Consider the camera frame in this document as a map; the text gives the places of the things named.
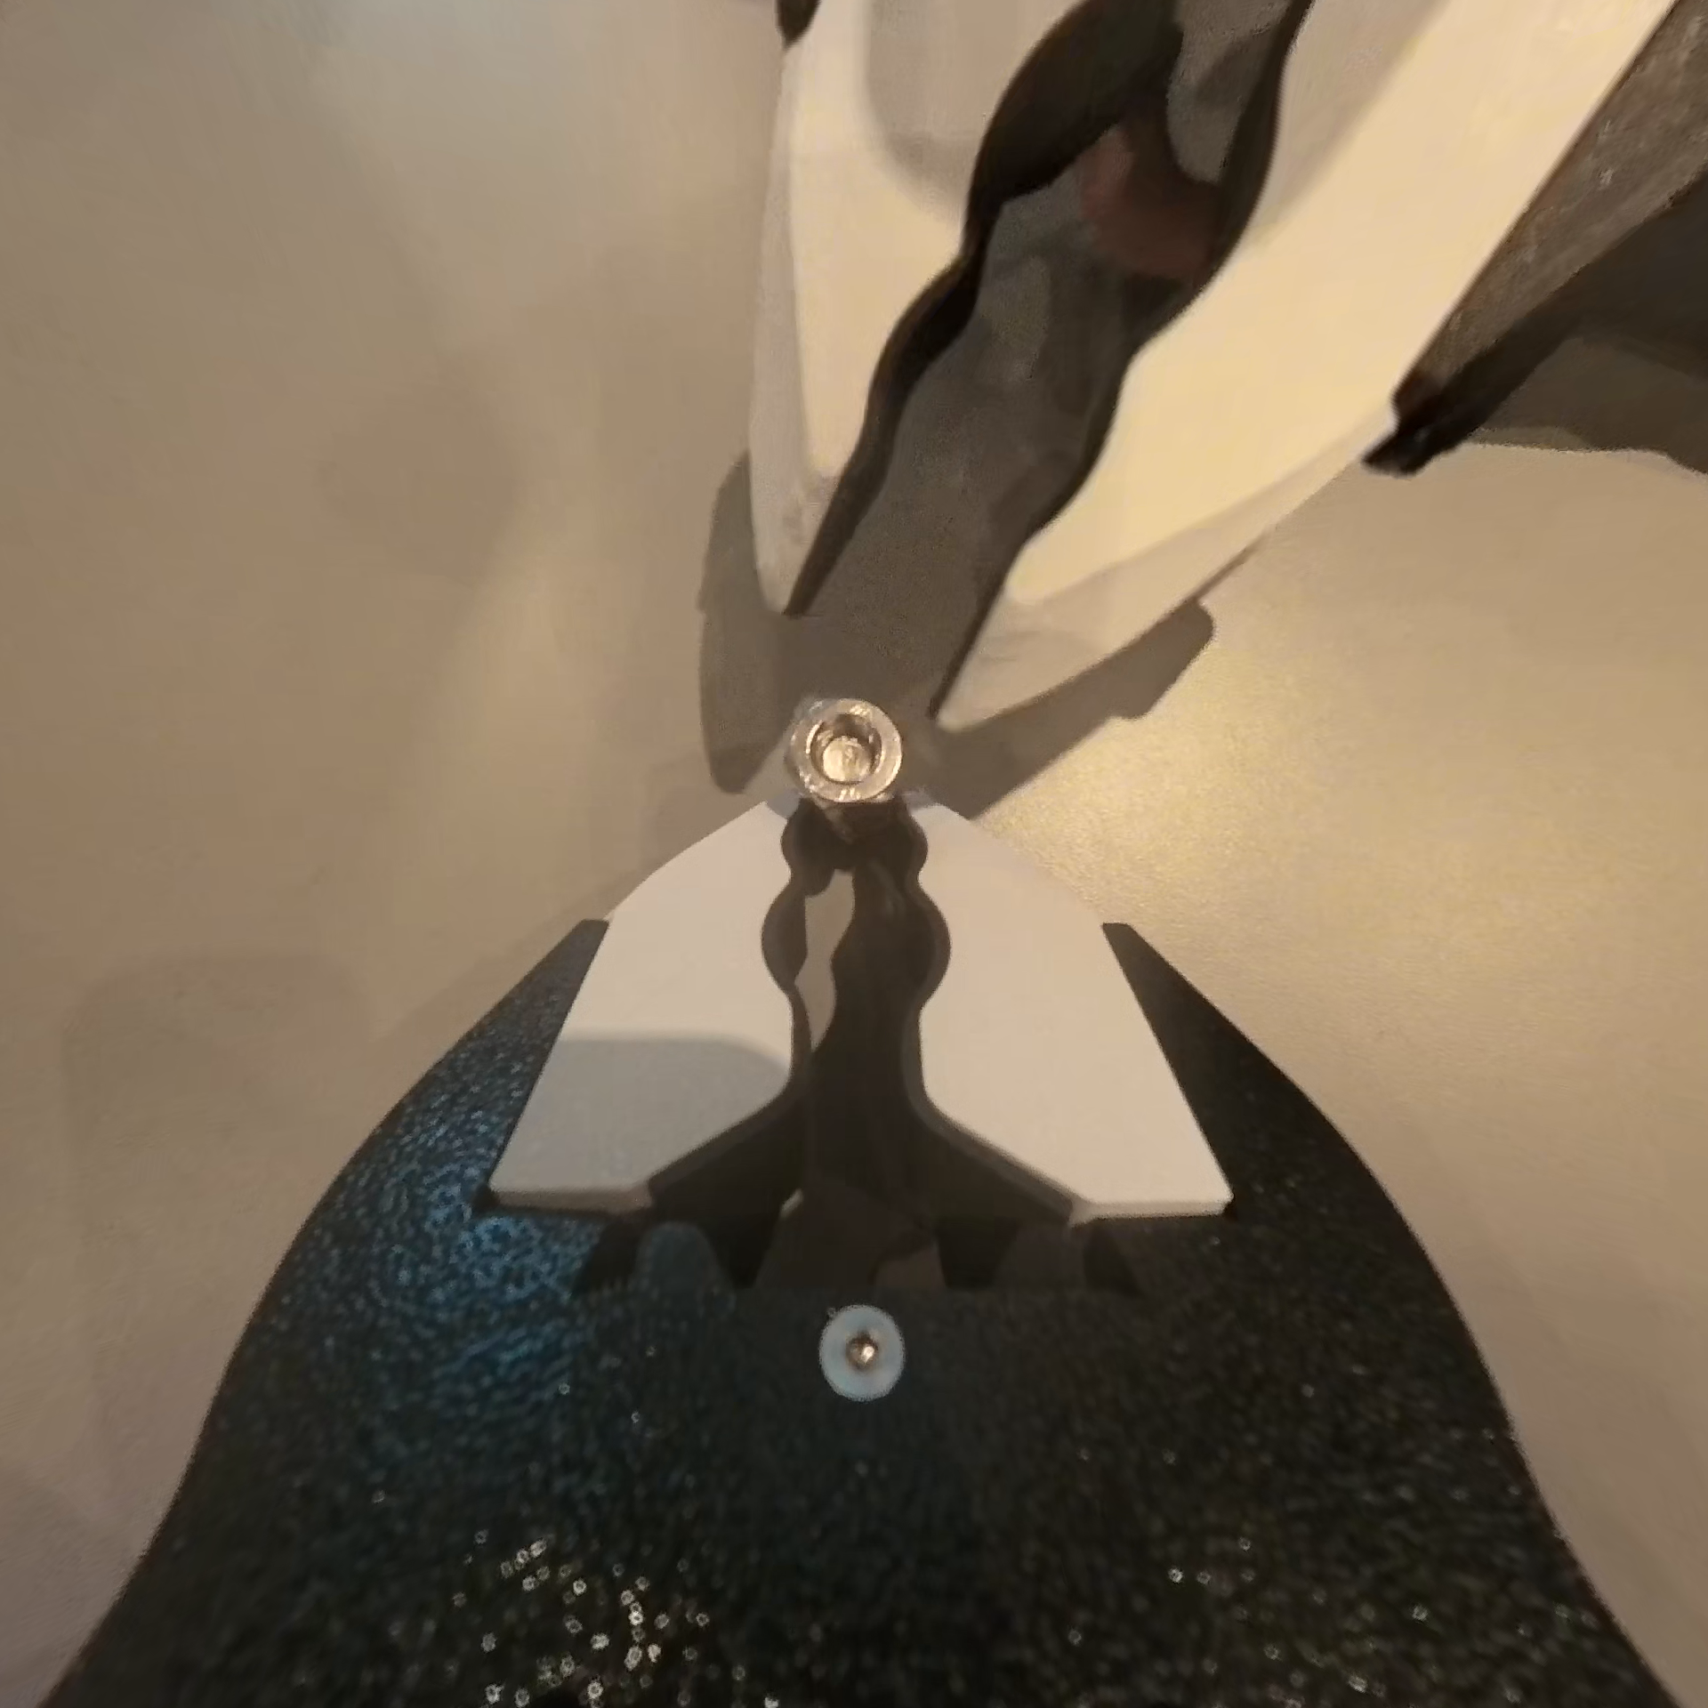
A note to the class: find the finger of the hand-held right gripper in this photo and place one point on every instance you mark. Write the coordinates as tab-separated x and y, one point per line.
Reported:
841	266
1335	266

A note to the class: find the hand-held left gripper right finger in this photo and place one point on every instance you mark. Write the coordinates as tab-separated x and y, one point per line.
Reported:
1054	1053

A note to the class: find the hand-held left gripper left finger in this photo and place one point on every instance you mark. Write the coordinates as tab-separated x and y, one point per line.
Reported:
654	1042

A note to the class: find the silver metal bolt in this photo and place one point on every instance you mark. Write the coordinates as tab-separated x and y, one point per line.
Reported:
845	746

